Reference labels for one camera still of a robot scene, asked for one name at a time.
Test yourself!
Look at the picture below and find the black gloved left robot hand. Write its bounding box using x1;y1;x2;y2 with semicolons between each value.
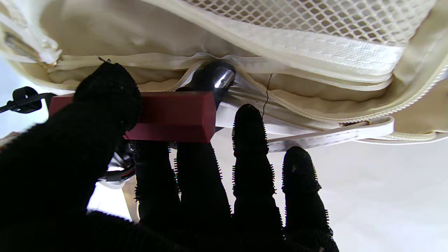
0;62;340;252

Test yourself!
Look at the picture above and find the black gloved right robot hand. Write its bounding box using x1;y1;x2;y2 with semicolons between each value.
175;61;236;105

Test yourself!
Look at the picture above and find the red lipstick tube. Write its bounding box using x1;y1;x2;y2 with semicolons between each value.
49;92;217;143

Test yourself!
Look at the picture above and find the cream white cosmetics bag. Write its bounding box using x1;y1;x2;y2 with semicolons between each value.
0;0;448;153

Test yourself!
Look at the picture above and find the black braided camera cable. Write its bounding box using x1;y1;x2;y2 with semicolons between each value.
0;86;53;114

